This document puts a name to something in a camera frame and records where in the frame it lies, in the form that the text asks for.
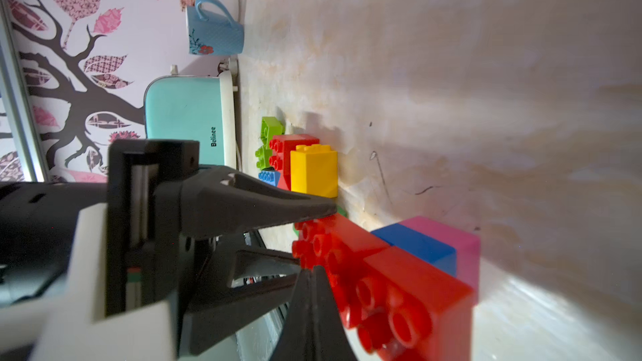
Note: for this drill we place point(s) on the red long brick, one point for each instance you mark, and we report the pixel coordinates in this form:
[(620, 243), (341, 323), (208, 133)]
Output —
[(401, 307)]

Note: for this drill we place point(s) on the lime square brick studs up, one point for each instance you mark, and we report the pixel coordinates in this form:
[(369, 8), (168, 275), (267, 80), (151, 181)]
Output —
[(263, 155)]

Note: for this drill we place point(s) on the upside-down lime square brick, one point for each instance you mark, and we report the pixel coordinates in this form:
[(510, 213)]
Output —
[(270, 127)]

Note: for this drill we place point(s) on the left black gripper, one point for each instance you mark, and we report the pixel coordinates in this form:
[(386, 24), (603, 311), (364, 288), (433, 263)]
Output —
[(152, 185)]

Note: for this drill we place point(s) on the aluminium frame rail left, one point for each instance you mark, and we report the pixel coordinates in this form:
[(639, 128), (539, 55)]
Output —
[(18, 106)]

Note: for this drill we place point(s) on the yellow square brick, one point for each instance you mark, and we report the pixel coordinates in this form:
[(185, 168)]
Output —
[(314, 170)]

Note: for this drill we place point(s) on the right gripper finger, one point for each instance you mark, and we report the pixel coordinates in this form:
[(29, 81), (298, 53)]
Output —
[(313, 328)]

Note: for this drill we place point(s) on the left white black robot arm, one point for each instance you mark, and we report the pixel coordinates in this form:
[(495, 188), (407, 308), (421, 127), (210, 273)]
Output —
[(38, 231)]

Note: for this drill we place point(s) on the green square brick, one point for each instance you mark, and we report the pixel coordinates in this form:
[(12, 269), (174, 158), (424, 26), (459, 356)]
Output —
[(341, 210)]

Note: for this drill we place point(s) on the dark blue square brick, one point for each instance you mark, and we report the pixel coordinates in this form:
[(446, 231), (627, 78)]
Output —
[(429, 250)]

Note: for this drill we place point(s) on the mint chrome toaster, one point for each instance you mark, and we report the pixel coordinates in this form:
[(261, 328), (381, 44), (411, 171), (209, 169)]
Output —
[(179, 107)]

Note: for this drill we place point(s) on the light blue long brick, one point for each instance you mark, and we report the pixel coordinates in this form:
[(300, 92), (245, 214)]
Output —
[(271, 177)]

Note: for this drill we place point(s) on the blue floral mug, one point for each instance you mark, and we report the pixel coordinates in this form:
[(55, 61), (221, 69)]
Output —
[(212, 30)]

